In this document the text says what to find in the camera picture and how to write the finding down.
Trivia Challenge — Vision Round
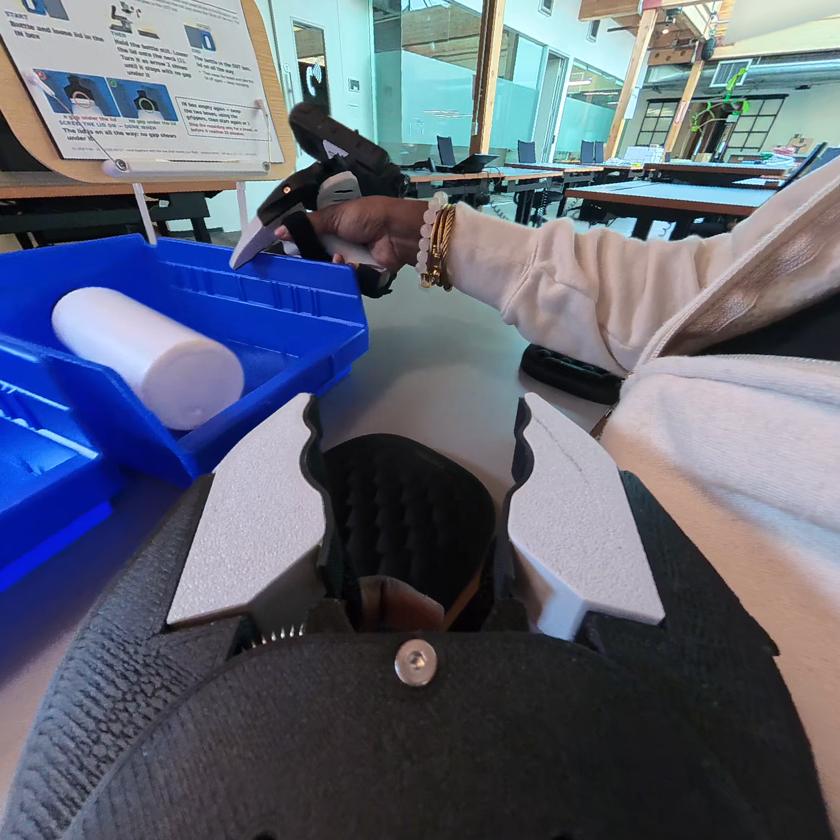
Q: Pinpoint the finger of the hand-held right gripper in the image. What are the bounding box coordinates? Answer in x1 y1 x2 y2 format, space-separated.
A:
230 213 291 270

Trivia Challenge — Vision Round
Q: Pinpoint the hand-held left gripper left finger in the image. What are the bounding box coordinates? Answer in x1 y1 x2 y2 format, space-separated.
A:
167 394 342 627

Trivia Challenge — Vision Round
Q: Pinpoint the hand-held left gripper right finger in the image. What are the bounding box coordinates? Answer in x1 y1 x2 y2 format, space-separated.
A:
505 392 665 641

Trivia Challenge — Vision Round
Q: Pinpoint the blue plastic bin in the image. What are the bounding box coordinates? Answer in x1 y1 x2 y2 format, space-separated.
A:
0 234 370 488
0 341 127 593

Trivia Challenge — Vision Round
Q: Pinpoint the white plastic bottle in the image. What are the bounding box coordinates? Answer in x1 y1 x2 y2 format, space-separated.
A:
51 287 245 432

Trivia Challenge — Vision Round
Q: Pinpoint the person's right forearm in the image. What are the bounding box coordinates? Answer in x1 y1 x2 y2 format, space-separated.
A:
446 157 840 380

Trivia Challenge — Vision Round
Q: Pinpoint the person's right hand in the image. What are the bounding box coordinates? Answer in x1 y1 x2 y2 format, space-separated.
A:
274 196 434 273

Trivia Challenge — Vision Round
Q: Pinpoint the person's left hand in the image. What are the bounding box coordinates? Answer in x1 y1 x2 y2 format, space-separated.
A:
357 576 448 634

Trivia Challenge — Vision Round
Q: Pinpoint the white door with window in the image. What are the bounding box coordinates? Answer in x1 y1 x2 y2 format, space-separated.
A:
283 18 333 129

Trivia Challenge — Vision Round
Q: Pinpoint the wooden desk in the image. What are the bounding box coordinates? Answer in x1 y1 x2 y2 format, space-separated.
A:
400 164 567 225
563 178 780 240

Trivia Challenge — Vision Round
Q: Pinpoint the black textured wrist pad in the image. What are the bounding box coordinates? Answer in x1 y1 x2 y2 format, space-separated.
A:
322 433 497 632

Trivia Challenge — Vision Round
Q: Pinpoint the wood edged table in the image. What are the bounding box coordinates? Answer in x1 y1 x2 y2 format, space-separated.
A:
0 171 227 250

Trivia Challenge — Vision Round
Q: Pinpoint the wooden instruction board stand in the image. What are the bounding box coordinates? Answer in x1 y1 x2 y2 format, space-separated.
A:
0 0 298 249

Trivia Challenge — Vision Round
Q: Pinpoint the green potted plant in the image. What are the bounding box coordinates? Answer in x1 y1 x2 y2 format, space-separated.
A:
689 67 750 145

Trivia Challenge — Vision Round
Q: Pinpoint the white bead bracelet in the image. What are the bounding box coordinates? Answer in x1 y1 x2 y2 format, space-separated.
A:
416 192 450 290

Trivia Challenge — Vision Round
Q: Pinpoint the gold bracelet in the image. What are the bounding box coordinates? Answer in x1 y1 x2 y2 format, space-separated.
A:
422 203 458 293

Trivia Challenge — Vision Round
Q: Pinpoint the wooden support post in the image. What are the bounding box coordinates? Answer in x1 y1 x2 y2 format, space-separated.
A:
663 58 707 156
469 0 508 156
604 8 658 160

